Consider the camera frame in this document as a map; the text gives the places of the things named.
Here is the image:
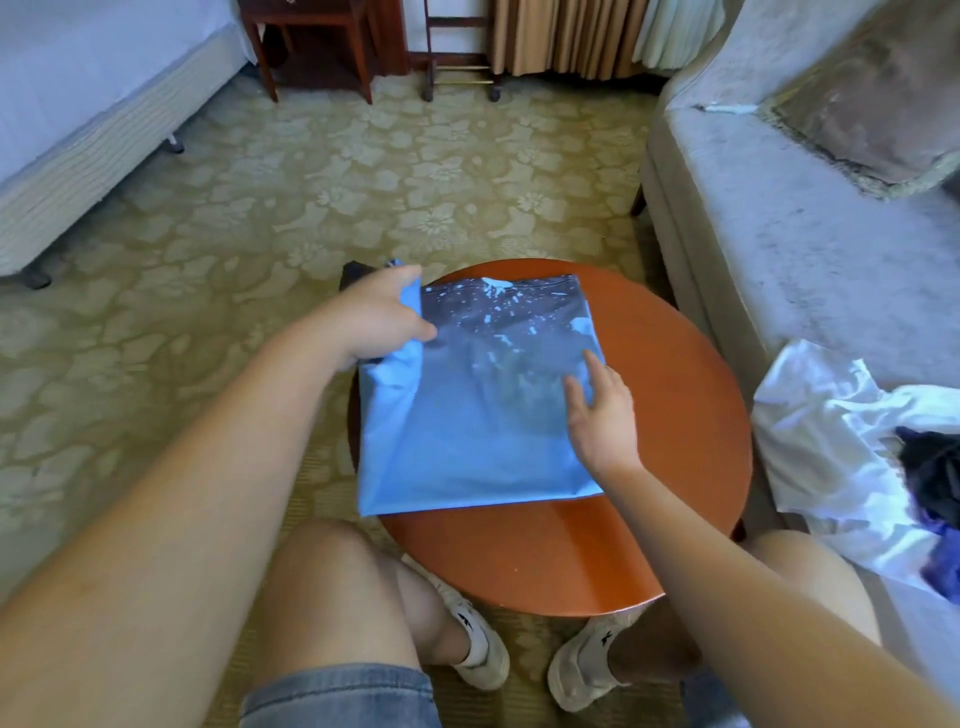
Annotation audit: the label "person's left hand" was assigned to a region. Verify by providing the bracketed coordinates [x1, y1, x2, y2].
[322, 264, 440, 369]

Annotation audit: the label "person's right hand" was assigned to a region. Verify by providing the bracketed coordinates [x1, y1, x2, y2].
[562, 349, 647, 489]

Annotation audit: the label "light blue gradient splatter T-shirt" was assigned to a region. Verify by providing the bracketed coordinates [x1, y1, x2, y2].
[342, 259, 609, 518]

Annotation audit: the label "pile of clothes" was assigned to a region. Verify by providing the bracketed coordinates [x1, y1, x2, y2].
[750, 339, 960, 602]

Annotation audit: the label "navy T-shirt white chest emblem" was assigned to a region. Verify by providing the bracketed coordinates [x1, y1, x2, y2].
[897, 427, 960, 527]

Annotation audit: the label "person's left forearm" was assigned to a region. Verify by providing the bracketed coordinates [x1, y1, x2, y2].
[0, 322, 369, 728]

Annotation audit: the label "person's right forearm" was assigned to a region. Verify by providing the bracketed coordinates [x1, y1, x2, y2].
[607, 468, 960, 728]

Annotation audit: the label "person's right leg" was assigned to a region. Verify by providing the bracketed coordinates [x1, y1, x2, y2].
[607, 529, 884, 684]

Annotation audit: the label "round wooden table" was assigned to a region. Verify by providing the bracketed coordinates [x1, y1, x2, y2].
[348, 258, 755, 620]

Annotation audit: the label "white sneaker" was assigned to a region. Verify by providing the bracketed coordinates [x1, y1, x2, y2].
[546, 604, 650, 713]
[402, 555, 512, 692]

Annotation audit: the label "black valet stand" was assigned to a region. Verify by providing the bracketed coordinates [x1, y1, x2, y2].
[420, 0, 504, 104]

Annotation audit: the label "grey velvet chaise sofa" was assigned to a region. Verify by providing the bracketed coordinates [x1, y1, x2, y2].
[630, 0, 960, 392]

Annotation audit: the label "dark wooden nightstand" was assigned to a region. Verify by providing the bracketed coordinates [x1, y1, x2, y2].
[240, 0, 377, 104]

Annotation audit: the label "beige curtain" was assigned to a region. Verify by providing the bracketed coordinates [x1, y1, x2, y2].
[492, 0, 650, 81]

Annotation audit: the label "white bed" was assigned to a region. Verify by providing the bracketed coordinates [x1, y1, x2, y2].
[0, 0, 257, 290]

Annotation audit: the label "blue denim shorts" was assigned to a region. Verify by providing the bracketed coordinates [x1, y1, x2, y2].
[240, 663, 752, 728]

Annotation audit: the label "white sheer curtain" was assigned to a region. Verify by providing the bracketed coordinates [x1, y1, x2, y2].
[633, 0, 729, 72]

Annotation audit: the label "brown fringed cushion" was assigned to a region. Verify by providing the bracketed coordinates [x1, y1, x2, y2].
[762, 0, 960, 200]

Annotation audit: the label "dark wooden wall panel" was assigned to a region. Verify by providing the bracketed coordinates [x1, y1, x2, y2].
[367, 0, 411, 77]

